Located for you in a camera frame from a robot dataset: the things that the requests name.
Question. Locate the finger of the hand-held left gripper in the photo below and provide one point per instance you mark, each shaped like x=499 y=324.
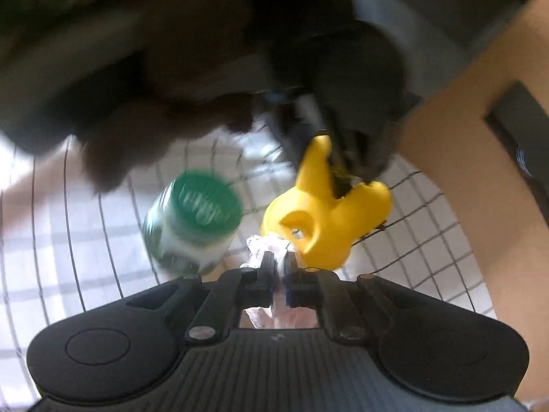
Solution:
x=339 y=167

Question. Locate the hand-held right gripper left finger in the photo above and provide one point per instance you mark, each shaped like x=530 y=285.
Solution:
x=266 y=279

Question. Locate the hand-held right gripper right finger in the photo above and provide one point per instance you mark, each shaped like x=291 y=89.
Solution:
x=289 y=295

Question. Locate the yellow eared toy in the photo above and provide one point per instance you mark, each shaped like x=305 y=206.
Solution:
x=334 y=223

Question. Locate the grey cloth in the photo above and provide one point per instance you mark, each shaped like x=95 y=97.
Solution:
x=386 y=17

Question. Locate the green lid jar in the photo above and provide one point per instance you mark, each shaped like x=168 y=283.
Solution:
x=193 y=223

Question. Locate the black device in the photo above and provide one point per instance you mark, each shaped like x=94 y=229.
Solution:
x=521 y=128

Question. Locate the dark brown cloth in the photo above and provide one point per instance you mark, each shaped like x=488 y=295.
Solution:
x=150 y=94

